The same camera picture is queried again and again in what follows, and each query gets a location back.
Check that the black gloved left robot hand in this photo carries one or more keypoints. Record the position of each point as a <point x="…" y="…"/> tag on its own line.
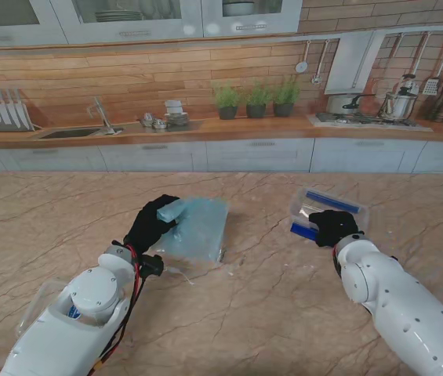
<point x="146" y="229"/>

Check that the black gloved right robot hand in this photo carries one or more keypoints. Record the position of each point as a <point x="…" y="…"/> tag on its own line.
<point x="335" y="227"/>

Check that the clear bubble film sheet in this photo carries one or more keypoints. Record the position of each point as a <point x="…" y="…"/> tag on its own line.
<point x="201" y="231"/>

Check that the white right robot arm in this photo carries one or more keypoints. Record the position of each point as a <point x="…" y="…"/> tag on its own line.
<point x="393" y="305"/>

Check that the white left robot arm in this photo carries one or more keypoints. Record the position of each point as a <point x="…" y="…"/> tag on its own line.
<point x="68" y="340"/>

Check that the grey lower kitchen cabinets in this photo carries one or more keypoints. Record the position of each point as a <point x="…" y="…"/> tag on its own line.
<point x="260" y="154"/>

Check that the grey kitchen cabinets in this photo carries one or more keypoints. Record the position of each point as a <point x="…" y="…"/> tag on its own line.
<point x="135" y="29"/>
<point x="260" y="154"/>

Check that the small steel bowls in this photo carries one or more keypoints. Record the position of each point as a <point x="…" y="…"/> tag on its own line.
<point x="159" y="124"/>

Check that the wooden kitchen countertop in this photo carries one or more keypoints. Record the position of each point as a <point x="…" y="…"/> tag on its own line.
<point x="244" y="131"/>

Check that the clear container lid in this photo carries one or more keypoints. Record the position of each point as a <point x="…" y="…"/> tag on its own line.
<point x="38" y="309"/>

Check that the hanging steel utensil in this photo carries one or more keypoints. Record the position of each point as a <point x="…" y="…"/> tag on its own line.
<point x="315" y="80"/>

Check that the hanging steel grater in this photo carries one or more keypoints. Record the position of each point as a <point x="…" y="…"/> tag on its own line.
<point x="431" y="87"/>

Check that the grey upper kitchen cabinets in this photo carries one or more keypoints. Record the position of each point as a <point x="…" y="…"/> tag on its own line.
<point x="135" y="29"/>

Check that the stack of white plates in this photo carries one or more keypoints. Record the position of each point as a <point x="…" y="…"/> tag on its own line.
<point x="119" y="16"/>

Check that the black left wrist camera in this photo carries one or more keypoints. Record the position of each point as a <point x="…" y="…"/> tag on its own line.
<point x="152" y="265"/>

